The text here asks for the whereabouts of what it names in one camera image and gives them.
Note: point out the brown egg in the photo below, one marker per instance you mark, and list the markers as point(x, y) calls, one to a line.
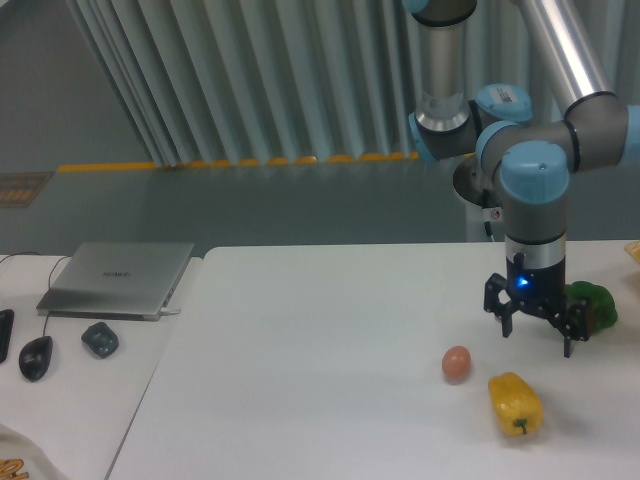
point(456, 364)

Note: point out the small dark grey device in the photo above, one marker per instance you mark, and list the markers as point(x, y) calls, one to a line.
point(101, 340)

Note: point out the black computer mouse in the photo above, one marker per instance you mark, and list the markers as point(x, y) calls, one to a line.
point(35, 357)

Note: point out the yellow bell pepper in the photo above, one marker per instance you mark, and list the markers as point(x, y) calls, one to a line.
point(516, 405)

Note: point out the green bell pepper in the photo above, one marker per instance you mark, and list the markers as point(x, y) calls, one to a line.
point(603, 304)

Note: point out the silver laptop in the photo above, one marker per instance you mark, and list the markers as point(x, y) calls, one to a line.
point(122, 280)

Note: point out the black keyboard edge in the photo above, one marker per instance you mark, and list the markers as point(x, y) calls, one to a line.
point(7, 317)

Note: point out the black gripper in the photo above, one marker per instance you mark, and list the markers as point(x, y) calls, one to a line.
point(539, 292)

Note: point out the yellow wicker basket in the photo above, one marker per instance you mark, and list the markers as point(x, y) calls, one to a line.
point(633, 250)

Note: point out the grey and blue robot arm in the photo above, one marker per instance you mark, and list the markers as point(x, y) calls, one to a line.
point(526, 168)

